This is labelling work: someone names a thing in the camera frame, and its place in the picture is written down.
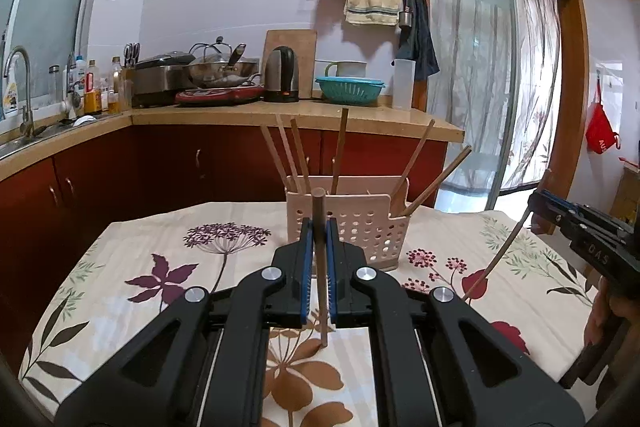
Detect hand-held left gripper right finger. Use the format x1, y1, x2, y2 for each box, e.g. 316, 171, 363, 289
325, 216, 586, 427

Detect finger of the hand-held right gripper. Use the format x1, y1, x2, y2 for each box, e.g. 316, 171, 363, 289
529, 192, 577, 239
538, 188, 629, 236

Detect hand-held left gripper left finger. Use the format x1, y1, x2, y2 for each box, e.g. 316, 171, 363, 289
54, 216, 315, 427

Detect pink perforated utensil holder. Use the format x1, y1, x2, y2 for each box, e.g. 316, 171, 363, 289
285, 174, 412, 272

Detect person's right hand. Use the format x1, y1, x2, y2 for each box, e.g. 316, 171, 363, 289
582, 279, 640, 388

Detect red hanging bag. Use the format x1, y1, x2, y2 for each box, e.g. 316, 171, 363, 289
584, 76, 621, 154

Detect sheer patterned curtain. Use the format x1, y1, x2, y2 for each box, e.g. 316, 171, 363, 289
429, 0, 562, 208

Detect floral tablecloth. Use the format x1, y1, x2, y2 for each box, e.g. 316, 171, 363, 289
17, 201, 602, 427

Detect wooden countertop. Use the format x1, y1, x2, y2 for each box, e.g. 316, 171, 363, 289
0, 99, 467, 184

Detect teal plastic colander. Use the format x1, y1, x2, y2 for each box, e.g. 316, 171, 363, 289
314, 76, 387, 107

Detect white plastic tumbler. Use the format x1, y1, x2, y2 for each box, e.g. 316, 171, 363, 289
392, 58, 417, 110

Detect red induction cooktop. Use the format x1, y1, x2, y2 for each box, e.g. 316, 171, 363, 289
174, 84, 267, 107

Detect black electric kettle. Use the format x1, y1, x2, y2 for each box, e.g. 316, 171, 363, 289
263, 46, 301, 104

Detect dark hanging cloth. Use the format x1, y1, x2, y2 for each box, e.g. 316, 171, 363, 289
397, 0, 441, 82

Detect wok with glass lid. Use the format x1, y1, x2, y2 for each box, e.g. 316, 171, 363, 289
184, 37, 262, 90

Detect wooden cutting board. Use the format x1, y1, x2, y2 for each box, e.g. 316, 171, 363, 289
262, 29, 319, 100

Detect steel rice cooker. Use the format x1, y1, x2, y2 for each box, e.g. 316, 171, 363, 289
132, 51, 197, 108

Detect cooking oil bottle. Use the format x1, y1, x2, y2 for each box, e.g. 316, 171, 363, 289
109, 56, 124, 114

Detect scissors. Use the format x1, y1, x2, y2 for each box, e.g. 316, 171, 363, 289
122, 42, 141, 80

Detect steel sink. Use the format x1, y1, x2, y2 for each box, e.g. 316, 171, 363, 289
0, 116, 117, 160

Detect white plastic bottle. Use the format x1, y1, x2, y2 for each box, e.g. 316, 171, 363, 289
67, 53, 87, 108

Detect metal faucet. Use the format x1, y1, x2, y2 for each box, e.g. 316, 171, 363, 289
4, 46, 37, 138

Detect yellow dish soap bottle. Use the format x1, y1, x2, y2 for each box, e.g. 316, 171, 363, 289
1, 69, 22, 116

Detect sliding window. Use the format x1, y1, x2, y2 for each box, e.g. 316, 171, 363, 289
0, 0, 118, 124

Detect wooden door frame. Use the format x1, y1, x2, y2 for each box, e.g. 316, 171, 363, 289
410, 0, 597, 235

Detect white mug green handle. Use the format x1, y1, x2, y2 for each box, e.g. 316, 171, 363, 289
323, 60, 369, 80

